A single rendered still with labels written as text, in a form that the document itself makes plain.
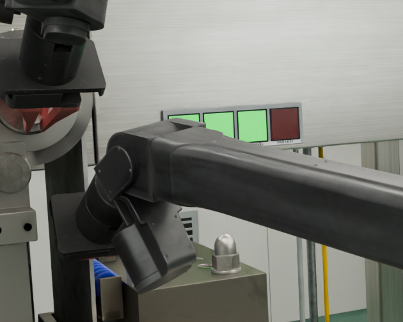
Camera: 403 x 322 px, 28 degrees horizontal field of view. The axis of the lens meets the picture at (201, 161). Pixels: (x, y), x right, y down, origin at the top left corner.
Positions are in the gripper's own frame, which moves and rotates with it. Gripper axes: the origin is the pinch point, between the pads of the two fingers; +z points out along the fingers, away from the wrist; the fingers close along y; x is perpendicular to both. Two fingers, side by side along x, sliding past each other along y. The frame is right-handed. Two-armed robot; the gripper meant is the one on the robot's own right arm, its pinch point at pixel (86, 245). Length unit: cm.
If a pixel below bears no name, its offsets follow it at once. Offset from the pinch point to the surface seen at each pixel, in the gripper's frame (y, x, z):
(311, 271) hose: 55, 4, 49
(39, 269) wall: 39, 68, 261
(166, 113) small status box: 21.0, 25.9, 20.0
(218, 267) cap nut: 15.1, -4.9, -1.1
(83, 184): -0.3, 5.8, -4.6
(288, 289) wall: 163, 45, 273
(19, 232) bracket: -8.9, -0.8, -10.0
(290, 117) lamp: 43, 24, 21
